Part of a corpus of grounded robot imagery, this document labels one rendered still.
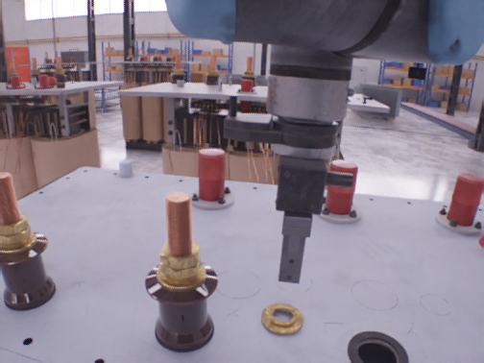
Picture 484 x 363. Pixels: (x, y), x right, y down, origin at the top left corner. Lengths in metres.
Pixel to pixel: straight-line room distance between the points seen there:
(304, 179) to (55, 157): 2.47
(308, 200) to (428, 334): 0.32
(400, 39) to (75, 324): 0.52
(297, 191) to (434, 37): 0.19
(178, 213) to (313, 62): 0.21
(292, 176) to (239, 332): 0.25
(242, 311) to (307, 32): 0.42
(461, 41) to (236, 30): 0.15
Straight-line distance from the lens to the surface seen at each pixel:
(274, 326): 0.50
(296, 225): 0.34
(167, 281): 0.42
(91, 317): 0.54
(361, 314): 0.56
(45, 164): 2.75
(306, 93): 0.33
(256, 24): 0.17
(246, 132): 0.36
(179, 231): 0.38
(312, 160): 0.35
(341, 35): 0.20
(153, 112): 6.33
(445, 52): 0.25
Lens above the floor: 1.72
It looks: 20 degrees down
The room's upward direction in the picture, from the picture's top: 3 degrees clockwise
